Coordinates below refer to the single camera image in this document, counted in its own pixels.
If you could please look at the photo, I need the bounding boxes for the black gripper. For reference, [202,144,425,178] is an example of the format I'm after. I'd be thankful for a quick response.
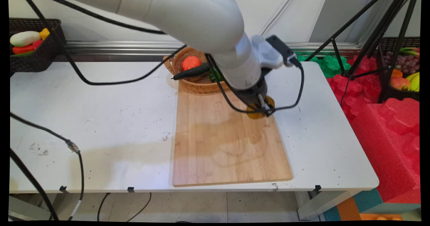
[234,76,275,117]

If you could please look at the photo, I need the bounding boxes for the yellow toy bell pepper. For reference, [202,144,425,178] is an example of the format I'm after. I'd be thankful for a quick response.
[246,96,275,120]

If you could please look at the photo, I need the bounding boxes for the bamboo cutting board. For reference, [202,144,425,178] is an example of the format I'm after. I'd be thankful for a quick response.
[173,81,293,187]

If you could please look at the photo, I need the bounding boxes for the green toy pepper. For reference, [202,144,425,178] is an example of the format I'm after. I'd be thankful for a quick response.
[209,67,225,83]

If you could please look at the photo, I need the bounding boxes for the oval wicker basket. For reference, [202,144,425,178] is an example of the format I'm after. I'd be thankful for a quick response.
[163,46,233,93]

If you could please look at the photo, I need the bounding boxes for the green foam sheet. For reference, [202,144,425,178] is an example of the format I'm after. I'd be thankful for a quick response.
[294,53,352,78]

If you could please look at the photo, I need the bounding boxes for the dark green toy cucumber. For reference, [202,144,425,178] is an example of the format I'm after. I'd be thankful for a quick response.
[172,62,212,81]

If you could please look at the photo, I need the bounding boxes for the orange toy tomato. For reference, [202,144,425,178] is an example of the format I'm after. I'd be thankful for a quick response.
[181,56,201,71]

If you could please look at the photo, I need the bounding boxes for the red foam sheet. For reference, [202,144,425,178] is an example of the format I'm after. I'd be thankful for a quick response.
[327,55,387,122]

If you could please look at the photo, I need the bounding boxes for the white table leg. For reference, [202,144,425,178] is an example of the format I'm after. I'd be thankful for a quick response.
[296,190,364,221]

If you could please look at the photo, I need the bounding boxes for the large black plastic basket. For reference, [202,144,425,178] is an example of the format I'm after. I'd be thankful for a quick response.
[378,37,421,102]

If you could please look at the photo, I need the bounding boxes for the large red foam block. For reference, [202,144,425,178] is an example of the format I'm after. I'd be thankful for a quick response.
[350,98,421,203]

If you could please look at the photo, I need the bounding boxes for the black tripod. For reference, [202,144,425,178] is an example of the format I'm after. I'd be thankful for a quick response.
[304,0,421,104]

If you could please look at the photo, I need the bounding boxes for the red yellow toy mango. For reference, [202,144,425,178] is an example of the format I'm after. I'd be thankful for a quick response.
[390,77,411,91]

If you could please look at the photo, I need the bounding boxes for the teal orange floor mat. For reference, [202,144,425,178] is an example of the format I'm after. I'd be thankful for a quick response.
[322,188,421,221]

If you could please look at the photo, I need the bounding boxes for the purple toy grapes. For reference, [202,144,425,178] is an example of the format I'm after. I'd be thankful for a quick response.
[385,51,421,75]

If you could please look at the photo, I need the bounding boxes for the yellow toy bananas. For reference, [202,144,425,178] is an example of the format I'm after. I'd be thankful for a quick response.
[405,72,421,92]

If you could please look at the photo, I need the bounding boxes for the green yellow toy fruit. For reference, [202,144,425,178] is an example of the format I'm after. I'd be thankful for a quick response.
[400,47,421,57]

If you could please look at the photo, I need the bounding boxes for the small black plastic basket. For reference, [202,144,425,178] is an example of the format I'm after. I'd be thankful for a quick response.
[9,18,66,73]

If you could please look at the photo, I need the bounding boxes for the red toy chili pepper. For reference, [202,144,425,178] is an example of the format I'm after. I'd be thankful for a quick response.
[12,40,43,55]

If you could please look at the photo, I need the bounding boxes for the white toy radish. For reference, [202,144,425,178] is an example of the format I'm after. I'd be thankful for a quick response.
[10,31,41,47]

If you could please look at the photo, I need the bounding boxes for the black camera cable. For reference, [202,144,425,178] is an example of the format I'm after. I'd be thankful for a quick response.
[204,53,305,115]

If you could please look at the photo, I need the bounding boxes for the grey ribbed camera mount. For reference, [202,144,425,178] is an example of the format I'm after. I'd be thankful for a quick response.
[251,35,285,70]

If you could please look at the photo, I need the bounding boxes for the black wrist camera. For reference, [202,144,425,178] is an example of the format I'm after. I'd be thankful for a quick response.
[266,35,303,69]

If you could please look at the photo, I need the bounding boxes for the aluminium wall rail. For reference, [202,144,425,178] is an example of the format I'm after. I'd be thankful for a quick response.
[64,40,364,63]

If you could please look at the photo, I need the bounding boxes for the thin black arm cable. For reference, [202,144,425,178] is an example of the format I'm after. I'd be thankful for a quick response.
[30,0,166,35]

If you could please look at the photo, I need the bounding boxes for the black slack arm cable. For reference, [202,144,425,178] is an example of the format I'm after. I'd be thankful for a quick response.
[18,0,187,86]

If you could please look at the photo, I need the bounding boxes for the black floor cable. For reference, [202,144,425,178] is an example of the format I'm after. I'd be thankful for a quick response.
[97,192,152,222]

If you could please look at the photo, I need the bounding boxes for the black cable with metal connector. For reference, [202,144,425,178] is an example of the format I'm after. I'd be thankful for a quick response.
[10,112,85,221]

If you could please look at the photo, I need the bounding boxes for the thick black cable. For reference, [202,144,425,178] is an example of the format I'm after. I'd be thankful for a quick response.
[9,148,59,221]

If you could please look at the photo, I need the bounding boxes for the grey metal base frame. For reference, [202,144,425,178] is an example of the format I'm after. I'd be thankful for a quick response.
[8,195,52,222]

